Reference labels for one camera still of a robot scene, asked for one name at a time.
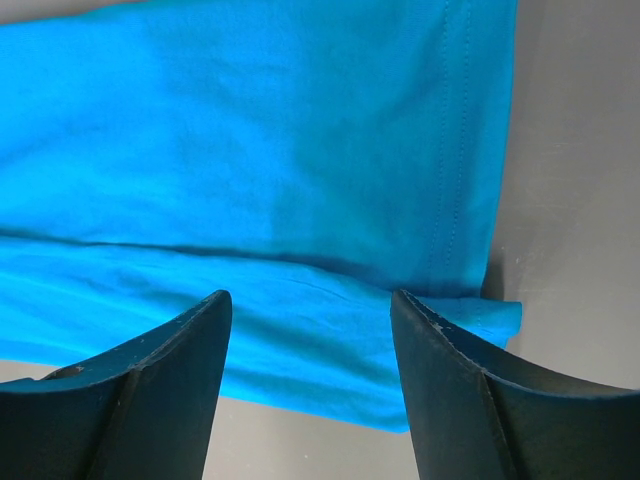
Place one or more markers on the bright blue t shirt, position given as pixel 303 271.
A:
pixel 308 157

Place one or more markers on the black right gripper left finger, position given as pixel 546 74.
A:
pixel 141 410

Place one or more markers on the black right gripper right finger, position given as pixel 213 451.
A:
pixel 476 411

